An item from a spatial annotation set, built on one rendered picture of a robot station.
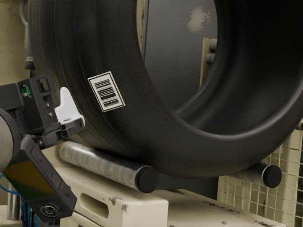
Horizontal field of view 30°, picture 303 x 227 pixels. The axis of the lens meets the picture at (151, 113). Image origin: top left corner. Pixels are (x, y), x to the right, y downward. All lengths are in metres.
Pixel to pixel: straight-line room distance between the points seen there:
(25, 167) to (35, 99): 0.08
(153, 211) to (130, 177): 0.07
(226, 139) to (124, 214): 0.22
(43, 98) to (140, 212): 0.34
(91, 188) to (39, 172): 0.41
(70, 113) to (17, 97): 0.11
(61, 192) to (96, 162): 0.42
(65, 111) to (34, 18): 0.35
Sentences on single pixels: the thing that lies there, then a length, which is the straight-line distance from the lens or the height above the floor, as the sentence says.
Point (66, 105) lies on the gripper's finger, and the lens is 0.72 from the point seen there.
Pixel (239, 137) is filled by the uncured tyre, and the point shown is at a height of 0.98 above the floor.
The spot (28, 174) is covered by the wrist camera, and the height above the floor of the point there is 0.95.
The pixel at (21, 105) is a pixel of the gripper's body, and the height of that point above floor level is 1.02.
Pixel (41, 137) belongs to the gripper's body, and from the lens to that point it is 0.64.
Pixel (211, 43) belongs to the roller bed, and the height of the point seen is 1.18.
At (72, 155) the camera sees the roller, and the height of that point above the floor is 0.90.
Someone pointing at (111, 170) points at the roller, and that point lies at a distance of 1.01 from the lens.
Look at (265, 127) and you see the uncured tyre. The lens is 1.05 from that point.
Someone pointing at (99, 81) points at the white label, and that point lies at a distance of 0.88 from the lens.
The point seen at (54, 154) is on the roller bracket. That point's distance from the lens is 1.23.
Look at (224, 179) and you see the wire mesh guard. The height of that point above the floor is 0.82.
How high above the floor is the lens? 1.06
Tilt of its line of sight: 3 degrees down
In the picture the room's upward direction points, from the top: 4 degrees clockwise
